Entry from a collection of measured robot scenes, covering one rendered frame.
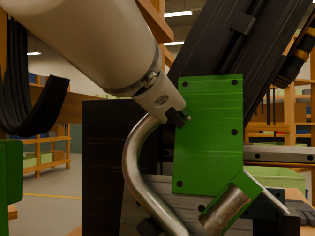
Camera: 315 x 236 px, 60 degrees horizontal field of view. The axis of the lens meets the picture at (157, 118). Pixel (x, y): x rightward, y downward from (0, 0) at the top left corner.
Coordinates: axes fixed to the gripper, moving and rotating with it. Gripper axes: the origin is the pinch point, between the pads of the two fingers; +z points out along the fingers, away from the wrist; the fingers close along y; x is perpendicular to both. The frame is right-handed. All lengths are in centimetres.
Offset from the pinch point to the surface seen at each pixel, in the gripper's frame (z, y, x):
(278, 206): 18.8, -24.2, -3.8
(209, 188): 2.8, -14.6, 3.3
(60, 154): 533, 336, 257
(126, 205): 5.0, -7.1, 16.8
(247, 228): 40.7, -25.0, 4.8
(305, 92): 804, 90, -354
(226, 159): 2.8, -13.0, -1.8
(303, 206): 57, -32, -12
